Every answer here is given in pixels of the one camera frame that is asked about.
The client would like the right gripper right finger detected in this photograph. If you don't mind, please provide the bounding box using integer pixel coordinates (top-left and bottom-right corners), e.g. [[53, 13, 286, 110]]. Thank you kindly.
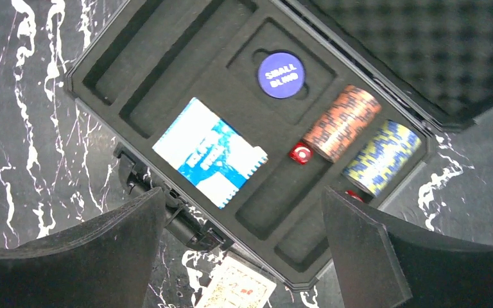
[[321, 188, 493, 307]]

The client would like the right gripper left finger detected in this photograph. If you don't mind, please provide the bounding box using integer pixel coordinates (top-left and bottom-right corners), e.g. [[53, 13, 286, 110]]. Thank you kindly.
[[0, 188, 165, 307]]

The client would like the blue yellow chip stack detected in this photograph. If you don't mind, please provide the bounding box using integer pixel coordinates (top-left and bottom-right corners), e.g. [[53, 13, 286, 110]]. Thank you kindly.
[[343, 120, 422, 197]]

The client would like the blue white card box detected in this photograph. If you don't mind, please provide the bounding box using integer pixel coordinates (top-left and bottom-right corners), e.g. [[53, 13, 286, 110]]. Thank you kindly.
[[152, 98, 268, 209]]

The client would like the black poker set case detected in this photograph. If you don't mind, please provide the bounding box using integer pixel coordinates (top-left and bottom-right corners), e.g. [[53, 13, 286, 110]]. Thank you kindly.
[[67, 1, 493, 291]]

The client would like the red die near edge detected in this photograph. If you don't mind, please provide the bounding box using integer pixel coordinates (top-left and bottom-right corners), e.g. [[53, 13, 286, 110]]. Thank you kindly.
[[345, 190, 365, 203]]

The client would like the red backed card deck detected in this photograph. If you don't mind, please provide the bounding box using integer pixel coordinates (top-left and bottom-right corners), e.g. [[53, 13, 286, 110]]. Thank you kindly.
[[195, 257, 276, 308]]

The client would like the red die in case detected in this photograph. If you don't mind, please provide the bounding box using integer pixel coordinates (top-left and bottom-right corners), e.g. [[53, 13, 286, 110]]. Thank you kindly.
[[288, 142, 313, 165]]

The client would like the orange poker chip stack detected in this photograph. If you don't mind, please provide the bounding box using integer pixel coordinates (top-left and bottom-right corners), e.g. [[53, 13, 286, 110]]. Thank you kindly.
[[302, 85, 382, 162]]

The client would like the purple small blind button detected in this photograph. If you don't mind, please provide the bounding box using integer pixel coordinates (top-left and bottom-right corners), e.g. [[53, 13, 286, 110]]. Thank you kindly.
[[257, 52, 306, 99]]

